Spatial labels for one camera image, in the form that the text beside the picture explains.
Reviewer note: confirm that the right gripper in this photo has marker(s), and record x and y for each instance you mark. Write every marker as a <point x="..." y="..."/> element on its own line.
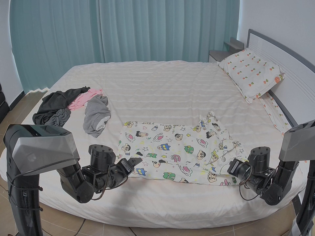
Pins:
<point x="240" y="168"/>

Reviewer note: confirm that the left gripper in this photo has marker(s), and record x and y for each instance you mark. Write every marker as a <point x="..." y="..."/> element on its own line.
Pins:
<point x="121" y="171"/>

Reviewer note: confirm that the white printed pyjama top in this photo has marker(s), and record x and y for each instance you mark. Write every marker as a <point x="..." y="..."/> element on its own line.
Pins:
<point x="172" y="151"/>

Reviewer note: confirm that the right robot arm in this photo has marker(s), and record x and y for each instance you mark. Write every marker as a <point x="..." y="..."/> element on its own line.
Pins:
<point x="292" y="144"/>

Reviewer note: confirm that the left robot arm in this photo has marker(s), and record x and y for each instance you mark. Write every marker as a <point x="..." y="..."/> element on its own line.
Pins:
<point x="44" y="151"/>

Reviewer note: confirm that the grey knitted garment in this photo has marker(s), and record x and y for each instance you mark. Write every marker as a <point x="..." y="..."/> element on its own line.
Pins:
<point x="94" y="112"/>

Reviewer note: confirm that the bed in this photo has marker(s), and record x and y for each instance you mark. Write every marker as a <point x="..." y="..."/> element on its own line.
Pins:
<point x="160" y="87"/>

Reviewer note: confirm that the pink garment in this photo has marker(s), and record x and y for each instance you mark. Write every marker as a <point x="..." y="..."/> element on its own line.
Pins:
<point x="82" y="99"/>

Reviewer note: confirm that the dark grey garment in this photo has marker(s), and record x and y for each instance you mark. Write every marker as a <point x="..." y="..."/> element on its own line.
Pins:
<point x="54" y="118"/>

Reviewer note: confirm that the white printed pillow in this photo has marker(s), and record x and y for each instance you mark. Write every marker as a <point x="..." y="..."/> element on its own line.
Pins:
<point x="251" y="72"/>

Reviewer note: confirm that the black garment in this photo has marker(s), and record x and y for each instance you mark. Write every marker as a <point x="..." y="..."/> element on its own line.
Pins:
<point x="59" y="99"/>

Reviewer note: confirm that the grey bedside table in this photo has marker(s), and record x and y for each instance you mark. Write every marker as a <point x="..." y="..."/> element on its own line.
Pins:
<point x="221" y="55"/>

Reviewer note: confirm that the blue-green curtain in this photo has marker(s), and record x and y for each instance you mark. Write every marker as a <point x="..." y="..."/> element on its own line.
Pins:
<point x="147" y="21"/>

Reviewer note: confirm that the dark grey chest of drawers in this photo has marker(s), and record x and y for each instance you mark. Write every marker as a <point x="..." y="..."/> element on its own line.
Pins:
<point x="3" y="102"/>

